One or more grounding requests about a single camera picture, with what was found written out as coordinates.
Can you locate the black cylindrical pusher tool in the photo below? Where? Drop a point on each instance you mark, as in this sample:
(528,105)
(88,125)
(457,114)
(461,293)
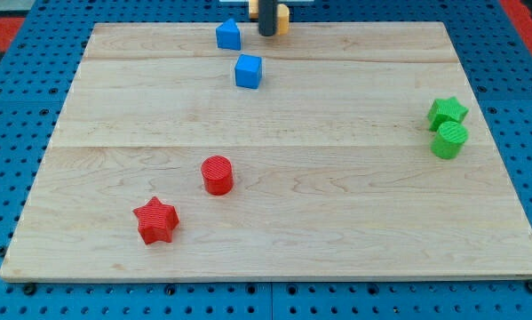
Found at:
(267,17)

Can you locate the blue triangle block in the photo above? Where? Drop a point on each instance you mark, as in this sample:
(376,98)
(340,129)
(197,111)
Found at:
(228,36)

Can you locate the wooden board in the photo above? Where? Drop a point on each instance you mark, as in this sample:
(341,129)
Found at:
(334,177)

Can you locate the yellow block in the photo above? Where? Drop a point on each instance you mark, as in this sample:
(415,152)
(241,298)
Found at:
(283,16)

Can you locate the blue cube block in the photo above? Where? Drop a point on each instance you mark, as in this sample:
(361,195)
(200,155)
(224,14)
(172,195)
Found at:
(248,71)

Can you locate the red cylinder block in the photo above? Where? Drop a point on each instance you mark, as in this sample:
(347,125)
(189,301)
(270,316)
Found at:
(217,175)

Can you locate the green star block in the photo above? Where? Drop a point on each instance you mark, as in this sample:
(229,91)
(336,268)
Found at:
(446,110)

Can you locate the green cylinder block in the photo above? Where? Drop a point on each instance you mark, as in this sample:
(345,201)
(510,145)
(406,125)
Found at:
(449,140)

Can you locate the red star block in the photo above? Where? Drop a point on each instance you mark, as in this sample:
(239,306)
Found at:
(156,221)

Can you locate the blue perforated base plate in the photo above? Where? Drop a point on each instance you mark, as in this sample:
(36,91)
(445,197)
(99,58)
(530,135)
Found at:
(38,68)

